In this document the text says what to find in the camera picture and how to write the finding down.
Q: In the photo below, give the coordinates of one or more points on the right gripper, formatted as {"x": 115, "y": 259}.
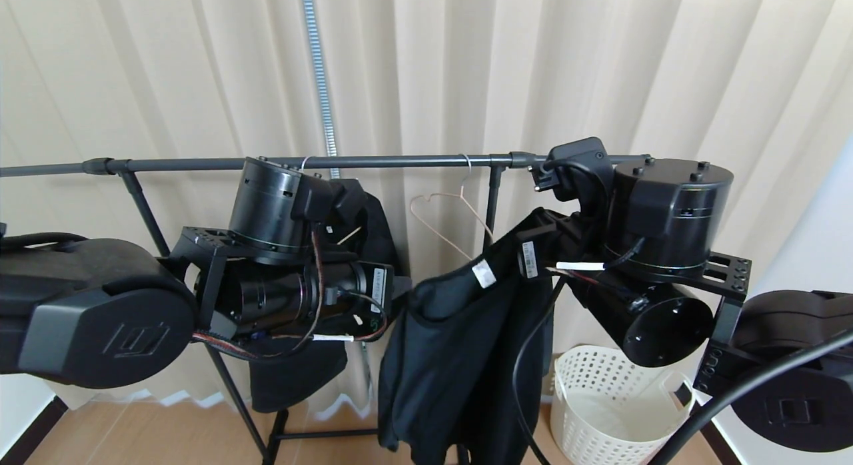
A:
{"x": 660, "y": 325}

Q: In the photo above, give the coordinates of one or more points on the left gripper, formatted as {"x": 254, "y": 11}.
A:
{"x": 280, "y": 295}

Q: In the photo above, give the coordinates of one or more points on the black shorts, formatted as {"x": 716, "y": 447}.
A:
{"x": 300, "y": 378}

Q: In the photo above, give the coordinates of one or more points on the pink clothes hanger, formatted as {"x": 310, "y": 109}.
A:
{"x": 436, "y": 232}
{"x": 348, "y": 236}

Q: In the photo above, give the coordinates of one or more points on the black garment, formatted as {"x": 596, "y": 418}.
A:
{"x": 446, "y": 358}

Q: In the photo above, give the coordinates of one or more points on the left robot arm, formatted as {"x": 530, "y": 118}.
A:
{"x": 100, "y": 318}

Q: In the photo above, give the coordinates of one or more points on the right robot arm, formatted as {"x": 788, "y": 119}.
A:
{"x": 666, "y": 212}

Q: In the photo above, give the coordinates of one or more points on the white laundry basket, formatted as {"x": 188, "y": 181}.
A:
{"x": 613, "y": 412}

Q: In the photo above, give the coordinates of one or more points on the black clothes rack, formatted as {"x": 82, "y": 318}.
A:
{"x": 166, "y": 164}

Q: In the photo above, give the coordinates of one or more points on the beige curtain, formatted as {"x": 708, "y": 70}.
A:
{"x": 666, "y": 65}

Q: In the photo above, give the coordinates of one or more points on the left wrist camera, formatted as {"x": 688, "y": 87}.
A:
{"x": 346, "y": 202}

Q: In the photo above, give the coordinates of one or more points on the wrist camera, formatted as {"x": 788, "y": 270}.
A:
{"x": 346, "y": 202}
{"x": 580, "y": 162}

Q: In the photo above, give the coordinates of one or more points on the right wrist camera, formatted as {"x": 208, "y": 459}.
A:
{"x": 580, "y": 162}

